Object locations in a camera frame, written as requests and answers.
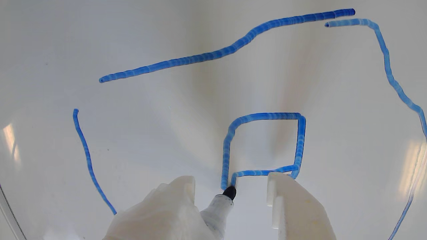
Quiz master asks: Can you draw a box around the white blue marker pen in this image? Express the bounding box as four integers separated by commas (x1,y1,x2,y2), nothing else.
199,186,237,240

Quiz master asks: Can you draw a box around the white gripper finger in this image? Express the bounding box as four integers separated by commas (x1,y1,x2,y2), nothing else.
266,172,337,240
103,175,217,240

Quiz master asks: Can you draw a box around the large white whiteboard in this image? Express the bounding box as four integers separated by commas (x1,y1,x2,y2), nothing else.
0,0,427,240

